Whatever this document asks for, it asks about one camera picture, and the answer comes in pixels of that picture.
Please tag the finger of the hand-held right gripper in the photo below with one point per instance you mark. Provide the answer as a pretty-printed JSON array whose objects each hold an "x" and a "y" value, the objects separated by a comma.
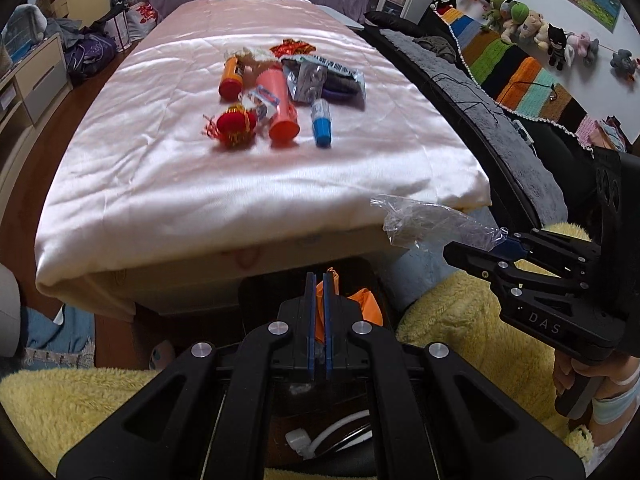
[
  {"x": 507, "y": 247},
  {"x": 470, "y": 257}
]

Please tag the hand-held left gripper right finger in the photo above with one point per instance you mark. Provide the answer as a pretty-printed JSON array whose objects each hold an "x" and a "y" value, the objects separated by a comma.
[{"x": 328, "y": 320}]

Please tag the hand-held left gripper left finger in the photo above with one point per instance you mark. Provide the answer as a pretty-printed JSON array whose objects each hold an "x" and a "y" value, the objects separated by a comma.
[{"x": 311, "y": 320}]

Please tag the black trash bin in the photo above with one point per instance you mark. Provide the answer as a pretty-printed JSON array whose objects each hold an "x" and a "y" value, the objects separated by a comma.
[{"x": 260, "y": 300}]

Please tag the clear plastic bag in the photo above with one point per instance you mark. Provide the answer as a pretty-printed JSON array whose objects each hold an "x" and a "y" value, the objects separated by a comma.
[{"x": 425, "y": 220}]

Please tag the red gold wrapper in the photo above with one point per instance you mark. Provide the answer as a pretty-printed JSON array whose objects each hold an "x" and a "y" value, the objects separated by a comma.
[{"x": 292, "y": 48}]

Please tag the person's right hand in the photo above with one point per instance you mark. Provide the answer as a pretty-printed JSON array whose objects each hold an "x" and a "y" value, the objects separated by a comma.
[{"x": 565, "y": 375}]

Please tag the orange plastic bag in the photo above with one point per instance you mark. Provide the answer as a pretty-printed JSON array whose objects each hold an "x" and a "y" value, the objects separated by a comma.
[{"x": 367, "y": 305}]

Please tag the yellow fluffy rug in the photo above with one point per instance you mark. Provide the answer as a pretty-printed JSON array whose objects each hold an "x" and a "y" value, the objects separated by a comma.
[{"x": 450, "y": 320}]

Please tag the black sofa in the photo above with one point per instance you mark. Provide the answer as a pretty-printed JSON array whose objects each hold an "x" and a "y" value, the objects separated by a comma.
[{"x": 565, "y": 150}]

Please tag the white power strip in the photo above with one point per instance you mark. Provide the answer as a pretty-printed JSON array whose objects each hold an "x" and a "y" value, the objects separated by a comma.
[{"x": 522, "y": 132}]

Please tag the cream table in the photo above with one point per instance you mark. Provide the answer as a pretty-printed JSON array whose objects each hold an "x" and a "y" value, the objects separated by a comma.
[{"x": 200, "y": 285}]

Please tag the white plastic tube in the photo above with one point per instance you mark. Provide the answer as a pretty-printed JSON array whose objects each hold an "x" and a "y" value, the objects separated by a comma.
[{"x": 299, "y": 442}]

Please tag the pink satin tablecloth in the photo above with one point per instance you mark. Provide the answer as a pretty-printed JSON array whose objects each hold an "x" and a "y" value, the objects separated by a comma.
[{"x": 200, "y": 200}]

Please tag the grey fuzzy blanket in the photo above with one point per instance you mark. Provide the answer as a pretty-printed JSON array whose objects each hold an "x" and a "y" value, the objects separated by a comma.
[{"x": 450, "y": 85}]

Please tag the small blue capped bottle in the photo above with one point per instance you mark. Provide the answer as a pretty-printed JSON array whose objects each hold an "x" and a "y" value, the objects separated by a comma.
[{"x": 321, "y": 127}]

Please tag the colourful crochet blanket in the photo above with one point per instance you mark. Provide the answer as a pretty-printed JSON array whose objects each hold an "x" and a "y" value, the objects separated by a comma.
[{"x": 500, "y": 55}]

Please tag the red lantern ornament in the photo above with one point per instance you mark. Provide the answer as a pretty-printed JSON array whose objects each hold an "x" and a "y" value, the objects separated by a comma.
[{"x": 235, "y": 125}]

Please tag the dark grey crumpled cloth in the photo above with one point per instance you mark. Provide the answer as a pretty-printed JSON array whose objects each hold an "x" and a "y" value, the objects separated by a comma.
[{"x": 435, "y": 47}]

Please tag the white plastic package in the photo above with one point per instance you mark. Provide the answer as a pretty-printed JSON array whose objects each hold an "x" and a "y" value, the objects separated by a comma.
[{"x": 345, "y": 69}]

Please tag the row of plush toys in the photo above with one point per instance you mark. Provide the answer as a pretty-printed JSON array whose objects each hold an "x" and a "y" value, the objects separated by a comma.
[{"x": 525, "y": 15}]

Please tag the silver foil wrapper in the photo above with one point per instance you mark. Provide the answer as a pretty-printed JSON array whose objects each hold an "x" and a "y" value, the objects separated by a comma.
[{"x": 302, "y": 82}]

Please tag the blue denim jeans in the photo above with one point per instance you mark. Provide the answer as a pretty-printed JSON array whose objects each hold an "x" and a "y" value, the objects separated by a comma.
[{"x": 60, "y": 335}]

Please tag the orange tube bottle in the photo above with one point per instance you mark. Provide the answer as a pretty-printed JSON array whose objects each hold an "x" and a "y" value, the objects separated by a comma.
[{"x": 230, "y": 77}]

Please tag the beige crumpled paper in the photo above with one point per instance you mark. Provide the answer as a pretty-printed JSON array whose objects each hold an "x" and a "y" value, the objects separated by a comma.
[{"x": 252, "y": 57}]

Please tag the purple bag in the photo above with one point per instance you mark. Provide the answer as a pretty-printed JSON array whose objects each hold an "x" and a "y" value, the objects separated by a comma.
[{"x": 92, "y": 57}]

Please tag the white red shopping bag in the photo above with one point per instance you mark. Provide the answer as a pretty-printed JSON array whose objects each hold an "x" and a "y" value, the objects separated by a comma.
[{"x": 142, "y": 20}]

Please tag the beige grey tv cabinet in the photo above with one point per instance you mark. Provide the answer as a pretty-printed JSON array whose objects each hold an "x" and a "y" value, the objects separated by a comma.
[{"x": 45, "y": 90}]

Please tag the blue cage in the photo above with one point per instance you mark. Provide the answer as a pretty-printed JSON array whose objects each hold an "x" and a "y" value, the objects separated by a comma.
[{"x": 17, "y": 40}]

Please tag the grey towel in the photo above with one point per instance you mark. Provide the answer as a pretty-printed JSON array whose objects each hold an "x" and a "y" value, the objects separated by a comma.
[{"x": 35, "y": 16}]

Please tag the cardboard box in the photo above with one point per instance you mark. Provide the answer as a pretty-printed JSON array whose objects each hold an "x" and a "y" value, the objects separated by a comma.
[{"x": 52, "y": 0}]

